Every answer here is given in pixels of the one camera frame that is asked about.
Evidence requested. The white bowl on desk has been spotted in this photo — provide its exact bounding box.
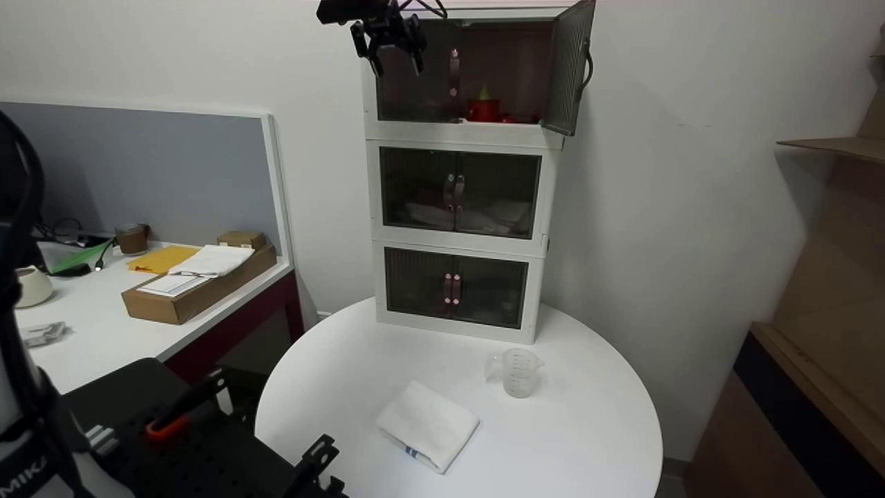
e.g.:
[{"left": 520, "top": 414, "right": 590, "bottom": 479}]
[{"left": 16, "top": 266, "right": 54, "bottom": 309}]

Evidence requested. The wooden shelf unit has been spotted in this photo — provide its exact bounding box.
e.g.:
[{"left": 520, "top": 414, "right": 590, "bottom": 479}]
[{"left": 690, "top": 25, "right": 885, "bottom": 498}]

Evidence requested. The tinted door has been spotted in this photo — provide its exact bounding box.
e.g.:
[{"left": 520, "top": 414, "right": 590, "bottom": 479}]
[
  {"left": 377, "top": 21, "right": 458, "bottom": 121},
  {"left": 542, "top": 0, "right": 594, "bottom": 135}
]

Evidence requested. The white three-tier shelf cabinet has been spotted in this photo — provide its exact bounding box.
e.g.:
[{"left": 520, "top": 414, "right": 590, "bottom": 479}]
[{"left": 365, "top": 6, "right": 565, "bottom": 343}]

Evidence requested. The brown tape roll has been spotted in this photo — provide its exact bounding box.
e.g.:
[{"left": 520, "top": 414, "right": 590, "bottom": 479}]
[{"left": 117, "top": 224, "right": 151, "bottom": 255}]

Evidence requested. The white side desk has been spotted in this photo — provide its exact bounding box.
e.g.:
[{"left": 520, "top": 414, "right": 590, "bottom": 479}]
[{"left": 16, "top": 256, "right": 301, "bottom": 393}]

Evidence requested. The clear plastic measuring cup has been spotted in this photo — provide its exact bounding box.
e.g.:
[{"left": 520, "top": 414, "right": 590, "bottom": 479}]
[{"left": 488, "top": 349, "right": 546, "bottom": 399}]

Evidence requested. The flat cardboard box on desk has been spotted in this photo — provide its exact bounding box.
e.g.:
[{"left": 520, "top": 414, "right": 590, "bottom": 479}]
[{"left": 122, "top": 244, "right": 276, "bottom": 324}]

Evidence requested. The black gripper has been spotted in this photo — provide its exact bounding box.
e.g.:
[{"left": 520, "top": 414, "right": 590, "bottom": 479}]
[{"left": 317, "top": 0, "right": 427, "bottom": 76}]

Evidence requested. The folded white cloth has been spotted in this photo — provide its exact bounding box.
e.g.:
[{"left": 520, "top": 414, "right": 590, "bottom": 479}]
[{"left": 377, "top": 381, "right": 478, "bottom": 475}]

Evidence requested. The yellow envelope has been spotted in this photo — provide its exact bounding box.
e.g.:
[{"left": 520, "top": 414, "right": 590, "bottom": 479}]
[{"left": 127, "top": 245, "right": 196, "bottom": 274}]

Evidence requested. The red object in top shelf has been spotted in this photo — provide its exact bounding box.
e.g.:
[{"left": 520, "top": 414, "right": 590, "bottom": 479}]
[{"left": 466, "top": 89, "right": 505, "bottom": 121}]

